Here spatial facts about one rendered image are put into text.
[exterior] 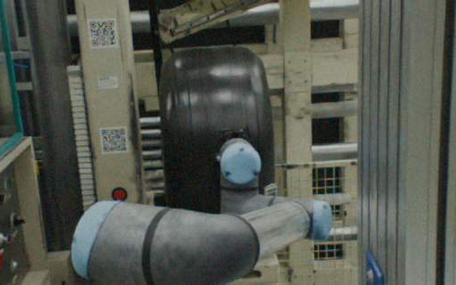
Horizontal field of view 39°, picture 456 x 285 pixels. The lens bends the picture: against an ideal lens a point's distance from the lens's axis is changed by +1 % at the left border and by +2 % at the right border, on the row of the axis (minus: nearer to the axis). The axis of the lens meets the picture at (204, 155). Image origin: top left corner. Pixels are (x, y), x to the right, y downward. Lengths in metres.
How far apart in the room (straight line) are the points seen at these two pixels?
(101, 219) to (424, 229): 0.44
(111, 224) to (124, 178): 0.91
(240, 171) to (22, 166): 0.70
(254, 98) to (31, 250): 0.72
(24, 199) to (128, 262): 0.89
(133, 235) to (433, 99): 0.43
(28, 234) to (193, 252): 0.98
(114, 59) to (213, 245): 0.97
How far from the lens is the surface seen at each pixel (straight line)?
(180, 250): 0.83
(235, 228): 0.88
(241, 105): 1.59
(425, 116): 0.63
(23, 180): 1.71
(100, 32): 1.73
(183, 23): 2.10
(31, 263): 1.79
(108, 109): 1.75
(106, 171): 1.79
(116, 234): 0.88
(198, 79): 1.63
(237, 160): 1.20
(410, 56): 0.62
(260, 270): 1.79
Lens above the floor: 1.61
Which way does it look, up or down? 15 degrees down
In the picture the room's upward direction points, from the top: 4 degrees counter-clockwise
